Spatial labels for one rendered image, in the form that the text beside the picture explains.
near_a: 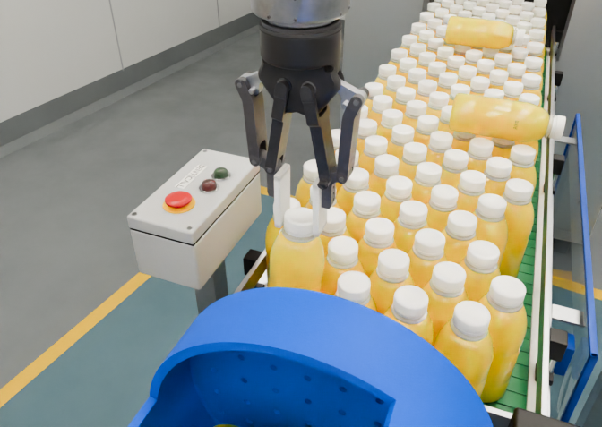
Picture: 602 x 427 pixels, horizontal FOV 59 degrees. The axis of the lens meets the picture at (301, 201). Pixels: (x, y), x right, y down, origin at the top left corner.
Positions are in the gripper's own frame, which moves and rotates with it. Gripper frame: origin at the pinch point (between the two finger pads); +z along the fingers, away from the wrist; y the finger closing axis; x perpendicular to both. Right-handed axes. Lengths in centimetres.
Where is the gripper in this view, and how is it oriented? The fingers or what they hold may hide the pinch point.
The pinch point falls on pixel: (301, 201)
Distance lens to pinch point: 60.0
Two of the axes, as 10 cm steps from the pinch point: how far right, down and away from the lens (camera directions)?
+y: 9.3, 2.1, -3.0
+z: 0.0, 8.3, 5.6
